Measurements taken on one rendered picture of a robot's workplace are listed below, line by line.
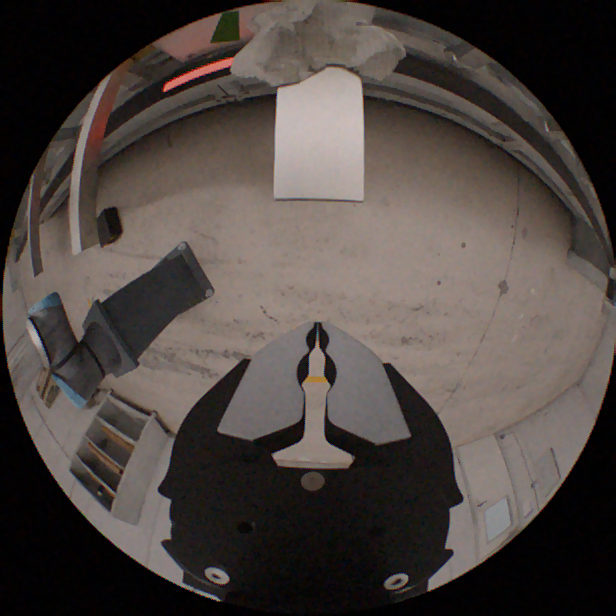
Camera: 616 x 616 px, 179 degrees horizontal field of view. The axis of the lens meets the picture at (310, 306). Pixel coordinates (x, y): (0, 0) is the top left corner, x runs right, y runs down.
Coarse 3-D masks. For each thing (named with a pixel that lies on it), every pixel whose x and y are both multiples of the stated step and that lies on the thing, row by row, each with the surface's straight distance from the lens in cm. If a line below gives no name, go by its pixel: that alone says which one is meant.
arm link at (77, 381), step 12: (84, 348) 77; (72, 360) 72; (84, 360) 75; (60, 372) 74; (72, 372) 72; (84, 372) 74; (96, 372) 76; (60, 384) 73; (72, 384) 72; (84, 384) 74; (96, 384) 78; (72, 396) 73; (84, 396) 75
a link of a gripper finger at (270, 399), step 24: (288, 336) 11; (312, 336) 12; (264, 360) 10; (288, 360) 9; (240, 384) 9; (264, 384) 9; (288, 384) 8; (240, 408) 8; (264, 408) 8; (288, 408) 8; (240, 432) 7; (264, 432) 7; (288, 432) 8
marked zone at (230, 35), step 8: (224, 16) 33; (232, 16) 33; (224, 24) 34; (232, 24) 34; (216, 32) 35; (224, 32) 35; (232, 32) 35; (216, 40) 37; (224, 40) 37; (232, 40) 37
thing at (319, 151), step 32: (320, 0) 16; (288, 96) 9; (320, 96) 8; (352, 96) 9; (288, 128) 8; (320, 128) 8; (352, 128) 8; (288, 160) 8; (320, 160) 8; (352, 160) 8; (288, 192) 7; (320, 192) 7; (352, 192) 7
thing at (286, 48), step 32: (288, 0) 14; (256, 32) 12; (288, 32) 9; (320, 32) 10; (352, 32) 11; (384, 32) 10; (256, 64) 10; (288, 64) 9; (320, 64) 9; (352, 64) 9; (384, 64) 9
